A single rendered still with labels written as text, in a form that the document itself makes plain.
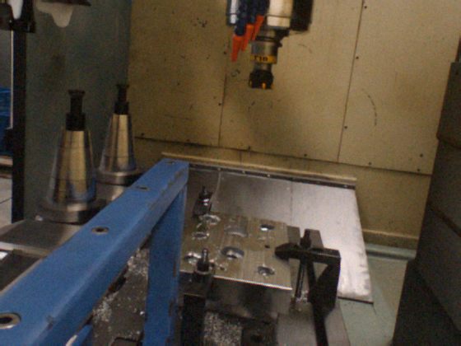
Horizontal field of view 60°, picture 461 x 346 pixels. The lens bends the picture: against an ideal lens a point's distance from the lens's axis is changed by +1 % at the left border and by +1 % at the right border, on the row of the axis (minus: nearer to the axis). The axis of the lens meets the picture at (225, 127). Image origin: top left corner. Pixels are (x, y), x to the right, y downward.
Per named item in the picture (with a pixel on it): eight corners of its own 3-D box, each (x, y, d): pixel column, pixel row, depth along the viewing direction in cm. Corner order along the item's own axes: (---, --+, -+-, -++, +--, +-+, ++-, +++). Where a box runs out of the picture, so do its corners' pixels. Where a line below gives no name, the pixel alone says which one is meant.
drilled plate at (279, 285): (161, 292, 72) (163, 267, 71) (193, 227, 100) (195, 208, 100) (287, 315, 70) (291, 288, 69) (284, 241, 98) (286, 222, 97)
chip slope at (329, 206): (95, 288, 124) (99, 210, 120) (157, 210, 190) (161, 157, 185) (388, 340, 115) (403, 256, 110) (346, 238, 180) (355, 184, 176)
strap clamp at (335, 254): (269, 296, 81) (278, 228, 79) (269, 287, 85) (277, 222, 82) (334, 308, 80) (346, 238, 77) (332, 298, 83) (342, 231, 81)
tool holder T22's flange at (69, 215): (87, 241, 35) (88, 214, 34) (20, 232, 35) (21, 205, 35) (114, 214, 41) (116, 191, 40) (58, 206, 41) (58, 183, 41)
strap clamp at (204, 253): (177, 357, 63) (186, 269, 60) (194, 306, 76) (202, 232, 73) (197, 361, 62) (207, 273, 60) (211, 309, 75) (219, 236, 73)
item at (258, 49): (272, 63, 71) (275, 45, 70) (246, 61, 73) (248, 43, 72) (279, 64, 76) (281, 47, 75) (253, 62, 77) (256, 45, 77)
